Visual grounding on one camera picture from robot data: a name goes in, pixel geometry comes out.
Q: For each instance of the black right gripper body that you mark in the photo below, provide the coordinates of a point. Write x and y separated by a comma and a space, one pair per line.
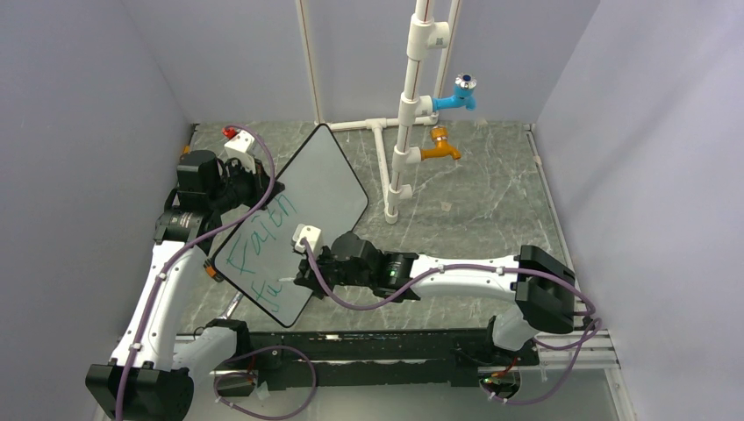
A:
333, 272

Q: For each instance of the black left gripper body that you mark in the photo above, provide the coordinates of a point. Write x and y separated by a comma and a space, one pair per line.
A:
242, 186

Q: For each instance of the black framed whiteboard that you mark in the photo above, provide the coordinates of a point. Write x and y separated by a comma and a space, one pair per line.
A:
320, 189

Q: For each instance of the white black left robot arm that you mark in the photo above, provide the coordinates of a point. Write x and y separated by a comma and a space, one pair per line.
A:
146, 378

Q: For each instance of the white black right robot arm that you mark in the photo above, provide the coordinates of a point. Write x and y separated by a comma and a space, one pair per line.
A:
540, 289

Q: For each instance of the orange black whiteboard eraser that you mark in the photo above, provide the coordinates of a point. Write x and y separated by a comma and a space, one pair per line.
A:
212, 272

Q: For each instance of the orange plastic faucet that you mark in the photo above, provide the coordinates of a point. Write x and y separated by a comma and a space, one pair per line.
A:
441, 147

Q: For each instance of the blue plastic faucet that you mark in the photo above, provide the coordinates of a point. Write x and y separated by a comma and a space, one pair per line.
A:
463, 95

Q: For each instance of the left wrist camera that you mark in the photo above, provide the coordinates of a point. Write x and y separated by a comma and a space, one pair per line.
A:
240, 145

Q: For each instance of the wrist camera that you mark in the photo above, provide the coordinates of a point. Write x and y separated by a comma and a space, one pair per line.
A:
307, 237
240, 145

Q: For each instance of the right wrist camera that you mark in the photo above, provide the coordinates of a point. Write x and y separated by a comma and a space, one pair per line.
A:
307, 237

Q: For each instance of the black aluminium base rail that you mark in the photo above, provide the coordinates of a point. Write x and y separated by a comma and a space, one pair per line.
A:
456, 357

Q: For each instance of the white pvc pipe frame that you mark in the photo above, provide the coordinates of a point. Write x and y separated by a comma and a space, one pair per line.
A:
377, 65

